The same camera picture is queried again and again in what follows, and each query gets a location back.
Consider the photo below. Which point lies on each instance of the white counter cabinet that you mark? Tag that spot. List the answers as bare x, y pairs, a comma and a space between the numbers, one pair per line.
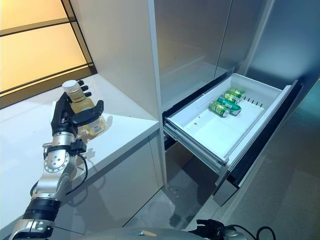
120, 180

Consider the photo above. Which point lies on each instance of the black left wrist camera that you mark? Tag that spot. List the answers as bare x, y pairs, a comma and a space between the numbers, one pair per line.
78, 145

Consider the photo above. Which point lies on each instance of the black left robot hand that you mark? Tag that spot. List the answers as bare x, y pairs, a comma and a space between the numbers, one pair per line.
62, 117

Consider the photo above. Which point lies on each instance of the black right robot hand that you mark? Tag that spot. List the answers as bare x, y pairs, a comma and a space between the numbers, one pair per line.
210, 228

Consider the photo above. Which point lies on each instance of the light green drink can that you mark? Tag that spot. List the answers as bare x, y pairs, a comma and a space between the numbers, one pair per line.
219, 109
231, 98
236, 93

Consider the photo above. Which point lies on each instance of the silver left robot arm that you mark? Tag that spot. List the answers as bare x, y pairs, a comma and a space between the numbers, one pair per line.
52, 162

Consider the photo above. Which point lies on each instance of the white tall side panel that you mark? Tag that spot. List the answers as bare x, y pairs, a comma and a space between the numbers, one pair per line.
156, 75

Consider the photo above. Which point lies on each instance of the dark green drink can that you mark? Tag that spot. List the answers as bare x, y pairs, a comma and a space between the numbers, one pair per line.
230, 106

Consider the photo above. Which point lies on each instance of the white fridge drawer steel front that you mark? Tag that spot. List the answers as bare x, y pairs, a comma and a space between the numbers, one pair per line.
215, 132

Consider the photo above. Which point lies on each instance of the yellow juice bottle white cap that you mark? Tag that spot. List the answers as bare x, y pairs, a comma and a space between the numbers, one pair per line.
95, 125

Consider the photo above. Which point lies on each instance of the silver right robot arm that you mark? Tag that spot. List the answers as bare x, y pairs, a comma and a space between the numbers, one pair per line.
232, 233

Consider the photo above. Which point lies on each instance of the stainless steel fridge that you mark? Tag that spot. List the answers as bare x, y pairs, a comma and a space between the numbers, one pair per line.
190, 37

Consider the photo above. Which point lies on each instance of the black framed window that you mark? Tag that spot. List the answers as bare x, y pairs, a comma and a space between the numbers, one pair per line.
37, 55

